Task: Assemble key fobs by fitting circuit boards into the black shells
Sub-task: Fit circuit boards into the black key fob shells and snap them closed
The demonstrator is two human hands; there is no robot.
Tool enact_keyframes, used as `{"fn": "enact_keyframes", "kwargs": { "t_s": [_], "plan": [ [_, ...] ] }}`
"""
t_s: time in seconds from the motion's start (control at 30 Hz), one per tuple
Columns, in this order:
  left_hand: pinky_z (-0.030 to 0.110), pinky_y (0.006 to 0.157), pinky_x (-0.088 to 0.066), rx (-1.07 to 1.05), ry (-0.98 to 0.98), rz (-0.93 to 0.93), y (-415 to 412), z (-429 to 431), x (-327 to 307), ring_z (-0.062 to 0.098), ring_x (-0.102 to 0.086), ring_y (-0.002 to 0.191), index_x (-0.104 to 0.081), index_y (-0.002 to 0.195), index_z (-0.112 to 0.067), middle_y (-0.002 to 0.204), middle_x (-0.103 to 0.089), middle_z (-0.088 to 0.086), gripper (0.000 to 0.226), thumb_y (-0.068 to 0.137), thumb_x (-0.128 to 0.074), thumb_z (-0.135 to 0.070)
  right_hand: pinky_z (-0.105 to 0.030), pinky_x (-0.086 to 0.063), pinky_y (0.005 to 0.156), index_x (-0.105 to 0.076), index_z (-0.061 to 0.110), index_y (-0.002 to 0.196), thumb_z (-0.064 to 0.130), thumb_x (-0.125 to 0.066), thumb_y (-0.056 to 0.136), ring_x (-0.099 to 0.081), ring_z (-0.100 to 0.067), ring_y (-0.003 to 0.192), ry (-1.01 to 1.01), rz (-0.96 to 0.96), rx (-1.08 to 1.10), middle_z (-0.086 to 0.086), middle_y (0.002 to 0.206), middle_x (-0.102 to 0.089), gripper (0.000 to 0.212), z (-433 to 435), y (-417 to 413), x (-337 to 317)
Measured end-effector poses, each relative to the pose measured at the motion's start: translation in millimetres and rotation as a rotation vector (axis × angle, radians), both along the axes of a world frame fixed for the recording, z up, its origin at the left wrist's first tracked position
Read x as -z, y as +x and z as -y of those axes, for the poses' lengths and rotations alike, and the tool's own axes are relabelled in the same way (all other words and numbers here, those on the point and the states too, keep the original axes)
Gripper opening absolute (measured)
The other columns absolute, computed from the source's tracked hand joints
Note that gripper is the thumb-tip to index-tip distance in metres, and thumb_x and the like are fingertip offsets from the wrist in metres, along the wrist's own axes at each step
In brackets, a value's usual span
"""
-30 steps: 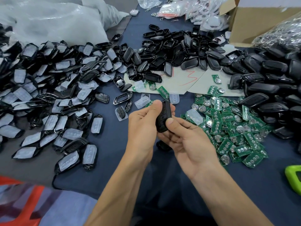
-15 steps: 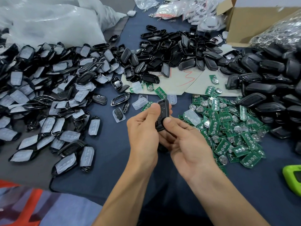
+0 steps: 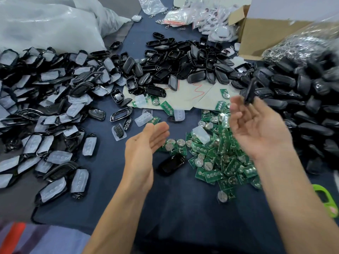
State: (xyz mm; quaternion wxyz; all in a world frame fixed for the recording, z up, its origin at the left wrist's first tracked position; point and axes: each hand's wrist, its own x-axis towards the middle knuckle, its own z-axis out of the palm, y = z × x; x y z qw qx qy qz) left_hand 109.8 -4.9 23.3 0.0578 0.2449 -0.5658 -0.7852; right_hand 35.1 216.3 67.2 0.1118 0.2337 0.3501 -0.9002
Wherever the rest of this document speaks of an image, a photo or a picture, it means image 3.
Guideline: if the person's left hand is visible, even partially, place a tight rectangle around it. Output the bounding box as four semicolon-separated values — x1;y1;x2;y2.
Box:
123;121;170;193

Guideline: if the person's right hand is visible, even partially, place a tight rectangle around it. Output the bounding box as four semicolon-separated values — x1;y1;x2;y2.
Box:
229;95;295;162

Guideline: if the lone glossy black shell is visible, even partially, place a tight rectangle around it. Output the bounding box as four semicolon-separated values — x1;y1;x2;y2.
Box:
157;153;187;177

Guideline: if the pile of green circuit boards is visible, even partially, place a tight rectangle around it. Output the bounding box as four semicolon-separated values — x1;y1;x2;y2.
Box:
130;87;263;204

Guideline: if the pile of assembled black fobs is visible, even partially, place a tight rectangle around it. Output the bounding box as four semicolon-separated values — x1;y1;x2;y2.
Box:
236;47;339;175

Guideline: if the pile of black shell halves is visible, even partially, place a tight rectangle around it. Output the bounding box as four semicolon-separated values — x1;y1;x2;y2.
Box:
108;31;255;98

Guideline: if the pile of shells with pads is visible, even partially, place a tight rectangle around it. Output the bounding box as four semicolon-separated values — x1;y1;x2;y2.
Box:
0;46;136;207

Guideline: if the person's left forearm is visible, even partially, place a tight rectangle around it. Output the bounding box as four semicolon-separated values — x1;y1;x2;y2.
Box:
82;180;154;254

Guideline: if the person's right forearm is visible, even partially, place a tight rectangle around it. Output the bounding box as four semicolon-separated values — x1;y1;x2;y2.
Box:
254;145;339;254

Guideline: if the clear plastic film piece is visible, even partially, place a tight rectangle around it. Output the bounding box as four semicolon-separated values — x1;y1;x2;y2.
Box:
135;111;154;127
192;126;212;145

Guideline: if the clear bag of metal parts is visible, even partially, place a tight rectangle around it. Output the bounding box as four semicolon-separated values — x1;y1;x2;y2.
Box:
262;24;339;64

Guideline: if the yellow-green object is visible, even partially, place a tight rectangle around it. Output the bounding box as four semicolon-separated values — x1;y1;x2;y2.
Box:
313;184;339;218

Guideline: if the large open cardboard box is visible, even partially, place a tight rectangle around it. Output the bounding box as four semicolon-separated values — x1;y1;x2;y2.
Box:
228;0;339;60

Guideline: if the heap of clear parts bags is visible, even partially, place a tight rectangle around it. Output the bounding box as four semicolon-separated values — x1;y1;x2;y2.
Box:
193;0;239;43

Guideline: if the red blue striped bag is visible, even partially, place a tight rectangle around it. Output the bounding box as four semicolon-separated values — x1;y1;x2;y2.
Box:
0;219;91;254

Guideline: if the clear bag with red label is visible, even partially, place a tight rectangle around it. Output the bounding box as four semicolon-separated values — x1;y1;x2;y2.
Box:
161;8;196;27

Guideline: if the small crumpled clear plastic bag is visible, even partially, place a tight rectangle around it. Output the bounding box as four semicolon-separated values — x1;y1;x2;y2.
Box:
138;0;167;15

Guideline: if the large white plastic bag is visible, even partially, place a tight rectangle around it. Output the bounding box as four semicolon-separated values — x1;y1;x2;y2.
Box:
0;0;132;53

